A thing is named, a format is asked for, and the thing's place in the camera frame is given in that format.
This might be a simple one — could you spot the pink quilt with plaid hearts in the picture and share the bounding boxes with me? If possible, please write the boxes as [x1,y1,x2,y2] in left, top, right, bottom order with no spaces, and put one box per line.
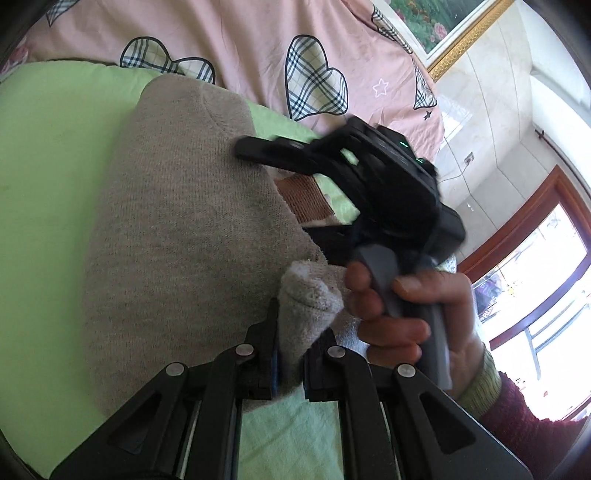
[0,0,446,148]

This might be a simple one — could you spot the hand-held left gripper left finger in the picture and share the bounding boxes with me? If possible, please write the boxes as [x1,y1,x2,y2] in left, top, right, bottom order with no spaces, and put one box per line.
[48,298,280,480]

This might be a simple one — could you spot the wooden framed window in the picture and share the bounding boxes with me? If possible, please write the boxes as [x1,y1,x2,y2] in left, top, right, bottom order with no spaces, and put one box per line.
[461,165,591,422]

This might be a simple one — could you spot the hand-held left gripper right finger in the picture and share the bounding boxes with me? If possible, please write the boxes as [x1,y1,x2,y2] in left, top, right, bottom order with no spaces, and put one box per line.
[302,328,532,480]

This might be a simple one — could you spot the light green bed sheet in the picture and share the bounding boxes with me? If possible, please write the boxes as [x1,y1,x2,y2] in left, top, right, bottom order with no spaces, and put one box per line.
[0,60,365,478]

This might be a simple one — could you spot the person's right hand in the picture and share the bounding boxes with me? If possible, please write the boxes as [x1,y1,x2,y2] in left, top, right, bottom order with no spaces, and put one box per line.
[345,261,486,402]

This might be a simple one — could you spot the grey knitted sweater brown trim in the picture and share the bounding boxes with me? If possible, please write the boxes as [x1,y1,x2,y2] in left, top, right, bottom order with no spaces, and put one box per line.
[83,74,365,414]

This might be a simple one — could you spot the dark curtain rod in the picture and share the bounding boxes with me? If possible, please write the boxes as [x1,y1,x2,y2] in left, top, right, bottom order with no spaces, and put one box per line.
[534,129,563,154]

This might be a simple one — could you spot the gold framed garden picture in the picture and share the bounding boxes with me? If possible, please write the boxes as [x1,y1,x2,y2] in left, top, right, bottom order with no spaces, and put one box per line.
[383,0,515,84]

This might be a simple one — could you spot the person's right forearm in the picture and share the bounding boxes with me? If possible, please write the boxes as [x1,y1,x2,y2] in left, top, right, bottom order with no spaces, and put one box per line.
[450,344,591,480]

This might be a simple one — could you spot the white cable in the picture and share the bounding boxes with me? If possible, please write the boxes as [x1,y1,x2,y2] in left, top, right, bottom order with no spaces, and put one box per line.
[436,161,476,206]

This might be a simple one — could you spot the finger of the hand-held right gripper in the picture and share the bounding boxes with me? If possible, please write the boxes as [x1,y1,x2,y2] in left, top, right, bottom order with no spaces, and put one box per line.
[302,222,366,269]
[235,135,326,176]

